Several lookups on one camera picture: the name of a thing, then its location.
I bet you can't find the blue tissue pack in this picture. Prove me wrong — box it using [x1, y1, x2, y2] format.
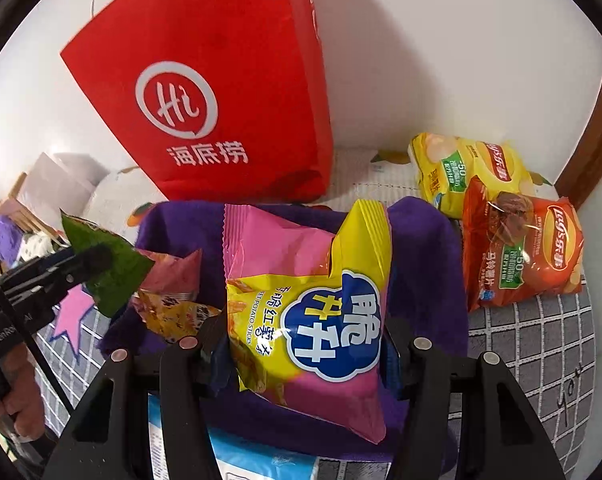
[147, 394, 322, 480]

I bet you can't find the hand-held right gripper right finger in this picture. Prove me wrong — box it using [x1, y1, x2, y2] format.
[381, 312, 566, 480]

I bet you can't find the yellow chips bag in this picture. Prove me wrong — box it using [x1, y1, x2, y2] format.
[408, 132, 542, 219]

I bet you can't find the brown wooden door frame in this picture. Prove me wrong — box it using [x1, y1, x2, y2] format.
[555, 45, 602, 203]

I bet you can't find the person's left hand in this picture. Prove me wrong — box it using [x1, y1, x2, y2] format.
[0, 347, 46, 443]

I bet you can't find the red paper bag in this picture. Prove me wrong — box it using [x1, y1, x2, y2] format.
[60, 0, 334, 202]

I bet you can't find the pink star paper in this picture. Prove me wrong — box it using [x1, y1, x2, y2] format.
[48, 284, 98, 357]

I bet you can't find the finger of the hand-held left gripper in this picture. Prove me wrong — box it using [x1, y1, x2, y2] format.
[23, 244, 116, 282]
[1, 274, 82, 322]

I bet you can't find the green snack packet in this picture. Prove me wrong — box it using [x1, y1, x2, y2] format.
[61, 212, 156, 318]

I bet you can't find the yellow triangular snack packet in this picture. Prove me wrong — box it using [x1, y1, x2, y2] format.
[131, 249, 222, 347]

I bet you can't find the purple cloth-lined box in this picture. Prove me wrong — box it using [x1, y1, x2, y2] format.
[97, 197, 470, 471]

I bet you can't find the orange chips bag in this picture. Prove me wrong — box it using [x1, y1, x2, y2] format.
[462, 176, 586, 313]

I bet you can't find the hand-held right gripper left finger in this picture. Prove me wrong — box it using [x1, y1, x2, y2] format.
[43, 310, 232, 480]

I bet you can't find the grey checked tablecloth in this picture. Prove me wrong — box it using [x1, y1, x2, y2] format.
[11, 280, 594, 480]

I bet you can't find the pink yellow snack packet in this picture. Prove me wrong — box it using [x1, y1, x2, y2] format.
[222, 199, 394, 445]

